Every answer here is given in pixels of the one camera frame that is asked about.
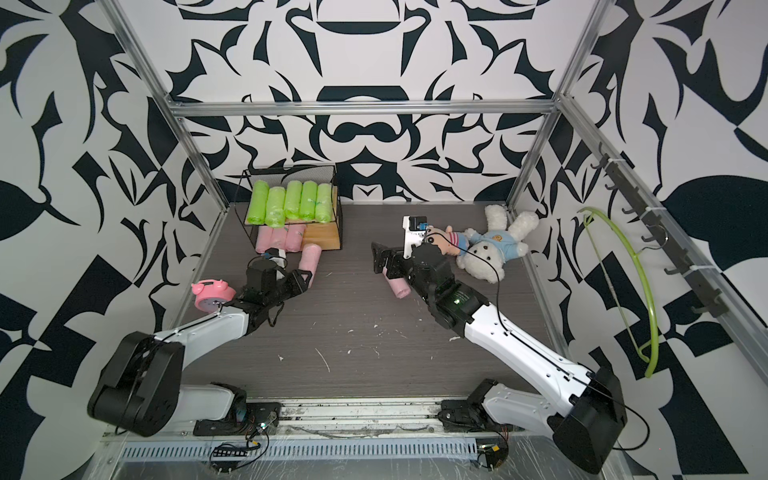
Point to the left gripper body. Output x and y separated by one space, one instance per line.
294 285

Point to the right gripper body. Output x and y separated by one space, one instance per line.
401 267

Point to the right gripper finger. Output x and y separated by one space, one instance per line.
379 266
380 252

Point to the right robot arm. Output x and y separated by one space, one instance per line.
581 410

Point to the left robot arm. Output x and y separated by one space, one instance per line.
140 390

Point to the cartoon boy plush doll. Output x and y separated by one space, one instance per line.
450 242

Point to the pink alarm clock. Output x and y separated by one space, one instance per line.
211 295

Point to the white teddy bear plush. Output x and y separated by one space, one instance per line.
487 253

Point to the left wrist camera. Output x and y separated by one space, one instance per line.
275 254

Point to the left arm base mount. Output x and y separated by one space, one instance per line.
243 419

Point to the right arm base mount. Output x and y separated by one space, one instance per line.
465 416

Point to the black wall hook rail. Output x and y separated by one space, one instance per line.
660 237

